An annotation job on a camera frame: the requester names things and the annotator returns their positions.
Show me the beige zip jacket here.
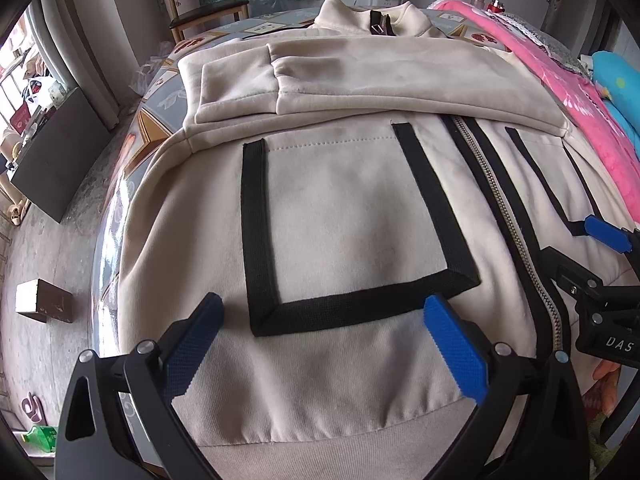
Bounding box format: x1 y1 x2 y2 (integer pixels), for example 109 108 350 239
100 0 640 480

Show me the small brown box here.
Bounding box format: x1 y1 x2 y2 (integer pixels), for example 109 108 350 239
15 278 76 323

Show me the white plastic bag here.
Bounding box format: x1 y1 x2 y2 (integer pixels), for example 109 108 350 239
22 77 51 106

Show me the blue pillow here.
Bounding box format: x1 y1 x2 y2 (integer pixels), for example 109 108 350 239
592 51 640 141

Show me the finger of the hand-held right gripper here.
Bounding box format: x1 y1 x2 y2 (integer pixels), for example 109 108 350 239
584 215 636 254
539 246 603 301

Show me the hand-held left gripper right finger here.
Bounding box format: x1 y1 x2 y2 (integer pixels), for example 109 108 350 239
422 294 591 480

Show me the wooden chair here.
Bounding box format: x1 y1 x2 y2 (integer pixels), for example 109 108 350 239
157 0 249 43

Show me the patterned plastic tablecloth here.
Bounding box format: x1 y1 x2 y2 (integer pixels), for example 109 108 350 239
90 7 511 356

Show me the dark grey cabinet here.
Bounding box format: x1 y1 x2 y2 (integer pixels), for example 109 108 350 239
11 86 112 223

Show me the pink slipper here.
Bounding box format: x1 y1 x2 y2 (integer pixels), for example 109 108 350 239
19 395 47 423

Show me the pink floral blanket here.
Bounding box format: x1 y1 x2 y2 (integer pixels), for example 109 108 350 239
427 0 640 211

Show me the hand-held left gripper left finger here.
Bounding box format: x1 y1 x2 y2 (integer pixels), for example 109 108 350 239
54 291 224 480

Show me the crumpled clear plastic bag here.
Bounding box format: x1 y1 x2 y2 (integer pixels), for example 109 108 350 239
129 42 173 96

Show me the grey lace cloth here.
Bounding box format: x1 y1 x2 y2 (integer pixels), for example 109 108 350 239
492 10 596 81

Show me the grey curtain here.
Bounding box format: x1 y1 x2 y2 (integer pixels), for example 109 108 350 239
40 0 143 131

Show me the green plastic bottle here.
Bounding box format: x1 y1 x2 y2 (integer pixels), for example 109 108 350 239
22 425 60 456

